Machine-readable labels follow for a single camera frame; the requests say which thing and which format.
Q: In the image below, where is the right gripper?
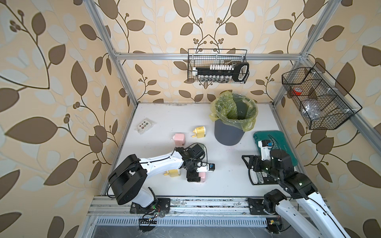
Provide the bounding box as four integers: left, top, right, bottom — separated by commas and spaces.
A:
242, 154, 282, 181

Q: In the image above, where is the pink sharpener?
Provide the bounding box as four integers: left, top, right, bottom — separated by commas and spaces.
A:
198, 172, 206, 182
172, 133, 186, 147

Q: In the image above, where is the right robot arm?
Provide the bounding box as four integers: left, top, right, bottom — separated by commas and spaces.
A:
242, 149, 349, 238

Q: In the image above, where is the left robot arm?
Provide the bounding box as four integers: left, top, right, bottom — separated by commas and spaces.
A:
106, 143, 215, 216

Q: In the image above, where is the yellow sharpener near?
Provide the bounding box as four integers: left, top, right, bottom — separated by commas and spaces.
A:
163, 169, 181, 178

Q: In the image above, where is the yellow sharpener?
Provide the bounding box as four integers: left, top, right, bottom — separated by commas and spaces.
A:
192, 126, 206, 138
163, 169, 181, 178

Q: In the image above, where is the yellow sharpener far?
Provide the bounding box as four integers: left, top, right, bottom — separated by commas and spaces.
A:
192, 126, 206, 138

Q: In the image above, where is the green plastic tool case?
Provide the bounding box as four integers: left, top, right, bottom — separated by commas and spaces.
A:
253, 131, 298, 167

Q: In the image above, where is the grey trash bin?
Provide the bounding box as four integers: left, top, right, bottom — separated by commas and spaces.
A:
214, 120, 245, 146

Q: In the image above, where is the yellow-green bin liner bag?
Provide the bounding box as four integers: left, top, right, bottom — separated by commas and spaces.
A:
209, 91, 259, 132

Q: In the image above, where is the white button box in bag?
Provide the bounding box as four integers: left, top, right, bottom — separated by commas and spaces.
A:
135, 118, 156, 134

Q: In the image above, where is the clear plastic bag in basket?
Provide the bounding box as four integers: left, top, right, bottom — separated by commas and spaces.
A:
302, 99, 322, 120

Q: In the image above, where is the red tape roll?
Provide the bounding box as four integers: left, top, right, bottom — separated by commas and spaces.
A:
291, 87, 303, 96

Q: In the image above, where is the socket set in basket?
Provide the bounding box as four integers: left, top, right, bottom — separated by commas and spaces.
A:
191, 62, 250, 83

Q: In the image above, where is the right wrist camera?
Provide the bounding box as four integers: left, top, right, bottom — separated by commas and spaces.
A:
258, 140, 273, 161

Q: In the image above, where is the right wire basket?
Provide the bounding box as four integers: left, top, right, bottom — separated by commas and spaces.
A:
282, 62, 363, 130

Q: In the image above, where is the wire basket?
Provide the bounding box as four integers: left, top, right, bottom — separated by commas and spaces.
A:
282, 62, 363, 130
187, 48, 250, 84

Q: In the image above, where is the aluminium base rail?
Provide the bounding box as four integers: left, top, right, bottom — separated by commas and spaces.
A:
87, 196, 280, 218

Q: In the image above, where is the back wire basket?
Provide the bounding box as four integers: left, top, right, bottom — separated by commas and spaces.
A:
187, 48, 250, 84

